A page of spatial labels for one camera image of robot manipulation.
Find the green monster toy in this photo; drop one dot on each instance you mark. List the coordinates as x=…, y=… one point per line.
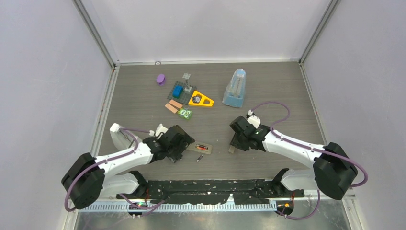
x=185, y=113

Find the blue translucent metronome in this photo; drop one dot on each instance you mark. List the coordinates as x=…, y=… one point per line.
x=235, y=91

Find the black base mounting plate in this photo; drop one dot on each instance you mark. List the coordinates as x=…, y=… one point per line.
x=212, y=192

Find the blue building brick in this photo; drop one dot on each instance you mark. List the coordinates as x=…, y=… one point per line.
x=177, y=91

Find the grey building brick plate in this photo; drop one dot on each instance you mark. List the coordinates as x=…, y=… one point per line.
x=185, y=96

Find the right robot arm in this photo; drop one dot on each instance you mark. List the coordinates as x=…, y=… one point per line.
x=329, y=169

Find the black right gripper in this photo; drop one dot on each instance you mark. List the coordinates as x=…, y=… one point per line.
x=235, y=143

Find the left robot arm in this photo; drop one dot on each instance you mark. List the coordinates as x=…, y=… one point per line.
x=90, y=178

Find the beige battery compartment cover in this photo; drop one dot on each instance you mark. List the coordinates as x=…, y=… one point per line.
x=232, y=150

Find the tan wooden block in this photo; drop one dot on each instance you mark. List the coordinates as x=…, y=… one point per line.
x=171, y=108
x=175, y=104

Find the red battery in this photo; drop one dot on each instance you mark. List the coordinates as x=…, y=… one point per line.
x=201, y=145

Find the purple cap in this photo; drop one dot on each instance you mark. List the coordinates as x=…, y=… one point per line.
x=161, y=79

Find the white remote control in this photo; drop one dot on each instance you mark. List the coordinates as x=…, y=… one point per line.
x=192, y=147

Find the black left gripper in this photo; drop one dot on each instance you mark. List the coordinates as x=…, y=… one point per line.
x=183, y=144

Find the grey brick post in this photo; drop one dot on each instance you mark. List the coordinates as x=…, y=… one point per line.
x=187, y=87

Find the yellow triangular toy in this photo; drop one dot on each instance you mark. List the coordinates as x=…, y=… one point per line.
x=200, y=100

